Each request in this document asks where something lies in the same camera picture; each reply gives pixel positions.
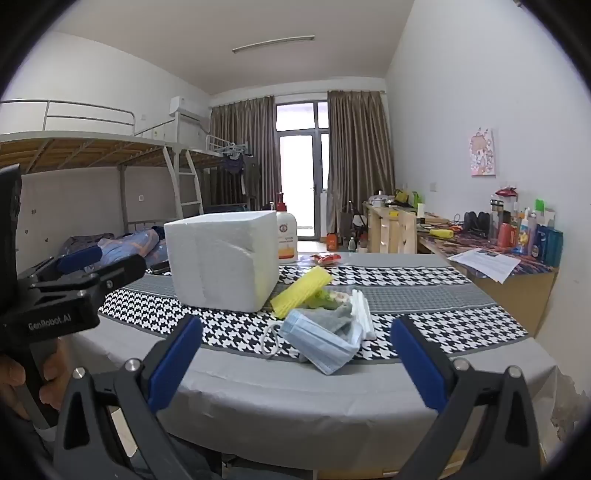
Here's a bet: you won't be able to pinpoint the hanging dark clothes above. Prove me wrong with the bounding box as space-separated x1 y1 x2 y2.
219 143 262 199

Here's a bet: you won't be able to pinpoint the ceiling tube light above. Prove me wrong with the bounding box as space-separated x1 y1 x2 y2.
232 35 315 54

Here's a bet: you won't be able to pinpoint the white foam box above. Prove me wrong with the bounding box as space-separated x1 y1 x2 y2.
164 210 279 313

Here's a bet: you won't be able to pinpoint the blue orange quilt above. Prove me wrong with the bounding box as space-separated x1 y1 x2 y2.
59 229 169 273

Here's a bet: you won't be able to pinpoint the grey cloth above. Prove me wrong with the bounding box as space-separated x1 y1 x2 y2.
302 302 354 335

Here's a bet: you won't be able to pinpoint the wooden desk with drawers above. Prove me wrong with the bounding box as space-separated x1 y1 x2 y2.
362 202 451 254

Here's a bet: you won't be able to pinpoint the glass balcony door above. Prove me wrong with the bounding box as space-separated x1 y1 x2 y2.
274 102 331 241

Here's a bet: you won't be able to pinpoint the printed paper sheets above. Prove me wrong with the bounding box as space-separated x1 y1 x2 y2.
448 248 522 283

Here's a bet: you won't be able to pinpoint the blue face mask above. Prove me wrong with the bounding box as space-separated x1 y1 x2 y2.
261 309 365 376

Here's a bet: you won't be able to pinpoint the white metal bunk bed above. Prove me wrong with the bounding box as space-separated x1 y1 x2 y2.
0 99 204 266
185 134 259 217

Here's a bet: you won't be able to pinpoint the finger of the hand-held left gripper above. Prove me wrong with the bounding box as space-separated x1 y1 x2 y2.
28 254 147 305
18 246 103 283

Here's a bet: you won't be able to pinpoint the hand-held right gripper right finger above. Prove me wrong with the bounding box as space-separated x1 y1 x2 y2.
390 315 541 480

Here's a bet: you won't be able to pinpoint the white air conditioner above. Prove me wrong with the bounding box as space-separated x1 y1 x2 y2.
169 96 206 121

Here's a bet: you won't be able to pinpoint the brown curtain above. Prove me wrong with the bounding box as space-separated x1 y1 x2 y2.
210 95 277 213
327 90 396 241

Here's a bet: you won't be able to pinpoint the yellow sponge cloth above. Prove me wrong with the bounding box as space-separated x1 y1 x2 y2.
270 266 334 319

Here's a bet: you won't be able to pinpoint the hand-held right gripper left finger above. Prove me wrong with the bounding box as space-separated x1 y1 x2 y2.
53 315 204 480

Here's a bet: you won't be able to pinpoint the black headphones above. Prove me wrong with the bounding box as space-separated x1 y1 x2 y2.
463 211 490 239

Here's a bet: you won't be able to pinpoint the plain wooden desk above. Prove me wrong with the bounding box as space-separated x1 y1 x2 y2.
418 226 560 337

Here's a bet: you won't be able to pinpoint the houndstooth table runner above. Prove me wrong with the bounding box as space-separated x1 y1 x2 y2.
98 263 531 365

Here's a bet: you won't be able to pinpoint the wooden smiley chair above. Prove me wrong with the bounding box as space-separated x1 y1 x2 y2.
397 210 419 254

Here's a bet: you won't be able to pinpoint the colourful desk cloth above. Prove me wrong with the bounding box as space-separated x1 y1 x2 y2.
427 229 555 278

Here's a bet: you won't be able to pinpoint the white lotion pump bottle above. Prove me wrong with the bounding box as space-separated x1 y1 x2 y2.
276 192 297 265

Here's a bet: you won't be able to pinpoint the grey table cover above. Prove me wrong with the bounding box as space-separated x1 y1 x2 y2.
69 251 561 469

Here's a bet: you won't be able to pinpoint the group of toiletry bottles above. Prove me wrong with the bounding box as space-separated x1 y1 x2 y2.
489 198 564 268

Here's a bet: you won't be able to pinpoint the black folded trolley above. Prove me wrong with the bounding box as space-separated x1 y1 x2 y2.
339 200 368 241

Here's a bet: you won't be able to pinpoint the white bunk bed ladder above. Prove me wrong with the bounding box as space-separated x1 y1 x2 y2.
163 147 204 221

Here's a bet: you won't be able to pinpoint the green cloth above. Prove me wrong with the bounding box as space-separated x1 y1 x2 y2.
307 286 352 310

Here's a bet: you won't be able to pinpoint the pink cartoon wall poster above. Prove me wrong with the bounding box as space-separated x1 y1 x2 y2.
468 128 497 177

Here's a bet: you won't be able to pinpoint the person's left hand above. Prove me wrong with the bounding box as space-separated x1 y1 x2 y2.
0 339 71 421

